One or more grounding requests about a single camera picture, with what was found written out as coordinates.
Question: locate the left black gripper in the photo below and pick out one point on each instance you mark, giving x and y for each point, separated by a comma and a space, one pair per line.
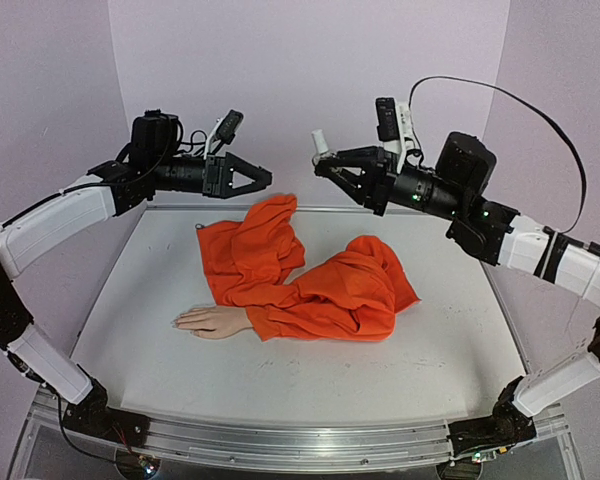
220, 176

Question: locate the white nail polish cap brush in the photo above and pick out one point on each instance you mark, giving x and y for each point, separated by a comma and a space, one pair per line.
319, 141

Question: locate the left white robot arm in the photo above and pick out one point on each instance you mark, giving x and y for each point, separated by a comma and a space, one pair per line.
158, 157

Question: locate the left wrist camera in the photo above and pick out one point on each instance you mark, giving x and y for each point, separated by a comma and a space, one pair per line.
223, 133

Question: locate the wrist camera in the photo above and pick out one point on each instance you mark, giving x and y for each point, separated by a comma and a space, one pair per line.
223, 133
395, 130

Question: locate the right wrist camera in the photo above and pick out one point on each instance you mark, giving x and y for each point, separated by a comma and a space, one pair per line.
395, 130

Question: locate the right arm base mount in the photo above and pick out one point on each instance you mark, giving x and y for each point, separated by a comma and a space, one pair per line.
505, 427

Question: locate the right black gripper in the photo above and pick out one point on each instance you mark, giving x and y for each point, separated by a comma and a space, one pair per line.
382, 186

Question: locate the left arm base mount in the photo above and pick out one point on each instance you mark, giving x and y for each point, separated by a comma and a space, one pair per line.
93, 417

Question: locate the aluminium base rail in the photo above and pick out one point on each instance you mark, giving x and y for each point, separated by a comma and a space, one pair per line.
188, 448

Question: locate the orange cloth garment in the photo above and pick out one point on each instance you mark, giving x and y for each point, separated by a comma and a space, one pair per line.
355, 295

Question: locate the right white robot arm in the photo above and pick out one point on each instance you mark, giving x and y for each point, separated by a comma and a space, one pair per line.
487, 231

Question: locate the mannequin hand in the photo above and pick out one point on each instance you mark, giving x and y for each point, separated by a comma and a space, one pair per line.
214, 323

